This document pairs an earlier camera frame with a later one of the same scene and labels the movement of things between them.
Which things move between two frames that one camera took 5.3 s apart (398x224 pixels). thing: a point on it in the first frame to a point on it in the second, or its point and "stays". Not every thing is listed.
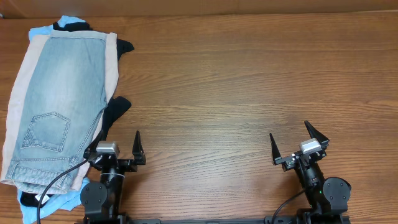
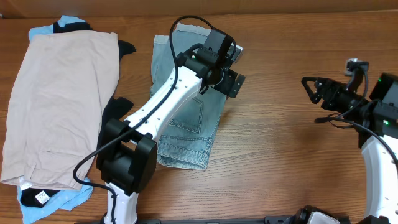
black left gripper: x=125 y=163 to x=234 y=84
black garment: x=116 y=105 stays
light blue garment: x=61 y=203 stays
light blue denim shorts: x=65 y=100 to x=186 y=142
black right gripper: x=289 y=160 to x=323 y=86
